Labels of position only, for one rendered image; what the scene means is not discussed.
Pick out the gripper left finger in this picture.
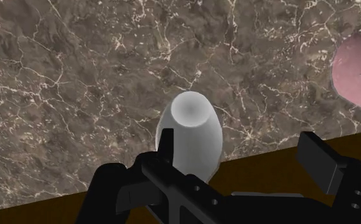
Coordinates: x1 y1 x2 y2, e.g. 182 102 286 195
76 128 227 224

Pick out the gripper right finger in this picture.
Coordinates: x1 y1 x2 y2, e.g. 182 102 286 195
295 131 361 224

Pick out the white vase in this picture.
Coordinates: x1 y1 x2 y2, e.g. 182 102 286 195
155 90 223 183

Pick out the pink bowl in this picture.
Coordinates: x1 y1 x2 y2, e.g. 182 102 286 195
331 32 361 118

